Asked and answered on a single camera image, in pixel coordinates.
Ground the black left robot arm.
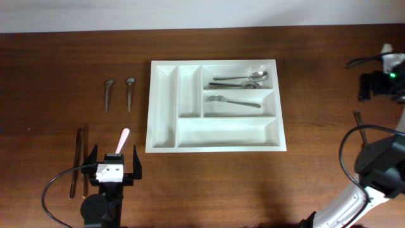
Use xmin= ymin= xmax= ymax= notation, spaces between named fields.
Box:
xmin=80 ymin=146 xmax=142 ymax=228

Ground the steel tablespoon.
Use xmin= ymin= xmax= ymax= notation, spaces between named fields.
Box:
xmin=213 ymin=71 xmax=269 ymax=82

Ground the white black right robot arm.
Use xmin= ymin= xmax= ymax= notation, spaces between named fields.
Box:
xmin=299 ymin=111 xmax=404 ymax=227

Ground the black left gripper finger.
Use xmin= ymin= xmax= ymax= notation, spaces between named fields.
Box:
xmin=133 ymin=145 xmax=142 ymax=180
xmin=81 ymin=144 xmax=98 ymax=174

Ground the steel table knife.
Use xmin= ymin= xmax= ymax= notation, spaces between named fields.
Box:
xmin=81 ymin=125 xmax=89 ymax=198
xmin=69 ymin=128 xmax=82 ymax=200

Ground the small steel teaspoon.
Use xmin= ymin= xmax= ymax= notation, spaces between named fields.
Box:
xmin=127 ymin=77 xmax=135 ymax=112
xmin=105 ymin=79 xmax=115 ymax=112

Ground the small steel teaspoon right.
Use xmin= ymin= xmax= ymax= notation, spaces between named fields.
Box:
xmin=127 ymin=77 xmax=135 ymax=112

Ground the steel table knife left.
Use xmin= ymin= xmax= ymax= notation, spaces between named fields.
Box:
xmin=69 ymin=128 xmax=82 ymax=200

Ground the white plastic cutlery tray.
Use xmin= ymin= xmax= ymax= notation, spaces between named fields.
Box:
xmin=146 ymin=60 xmax=287 ymax=153

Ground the steel fork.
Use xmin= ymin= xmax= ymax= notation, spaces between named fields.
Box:
xmin=352 ymin=110 xmax=370 ymax=147
xmin=204 ymin=95 xmax=261 ymax=108

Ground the pink handled utensil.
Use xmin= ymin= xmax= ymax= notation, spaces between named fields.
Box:
xmin=115 ymin=128 xmax=130 ymax=154

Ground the steel table knife right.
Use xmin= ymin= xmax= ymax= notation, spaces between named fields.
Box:
xmin=81 ymin=125 xmax=89 ymax=198

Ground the small steel teaspoon left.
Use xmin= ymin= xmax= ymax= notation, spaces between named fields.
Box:
xmin=105 ymin=79 xmax=115 ymax=112

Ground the black left camera cable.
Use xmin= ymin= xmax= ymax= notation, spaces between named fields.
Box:
xmin=40 ymin=163 xmax=97 ymax=228

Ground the steel spoon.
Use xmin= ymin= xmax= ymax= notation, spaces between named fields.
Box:
xmin=208 ymin=80 xmax=261 ymax=89

